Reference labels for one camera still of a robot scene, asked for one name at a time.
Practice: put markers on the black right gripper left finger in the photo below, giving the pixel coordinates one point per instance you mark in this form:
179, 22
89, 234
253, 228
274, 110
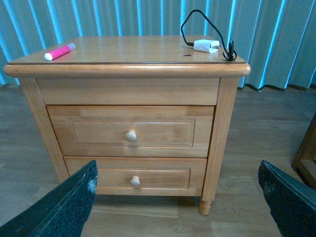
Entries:
62, 212

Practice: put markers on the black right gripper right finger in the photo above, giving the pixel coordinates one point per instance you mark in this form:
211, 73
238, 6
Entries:
292, 204

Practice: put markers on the wooden drawer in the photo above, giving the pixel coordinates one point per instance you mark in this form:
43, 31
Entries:
133, 131
145, 176

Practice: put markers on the pink marker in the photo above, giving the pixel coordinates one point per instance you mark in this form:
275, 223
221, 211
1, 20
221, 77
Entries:
54, 54

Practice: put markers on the wooden furniture at right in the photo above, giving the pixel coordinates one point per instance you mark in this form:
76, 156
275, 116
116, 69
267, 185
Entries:
305, 160

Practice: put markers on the wooden nightstand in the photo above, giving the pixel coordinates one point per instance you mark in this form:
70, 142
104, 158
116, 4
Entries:
133, 71

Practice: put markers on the pale green curtain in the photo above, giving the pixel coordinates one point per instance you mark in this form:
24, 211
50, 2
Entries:
276, 37

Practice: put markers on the white charger adapter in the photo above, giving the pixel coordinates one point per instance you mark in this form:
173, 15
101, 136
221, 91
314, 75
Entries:
206, 45

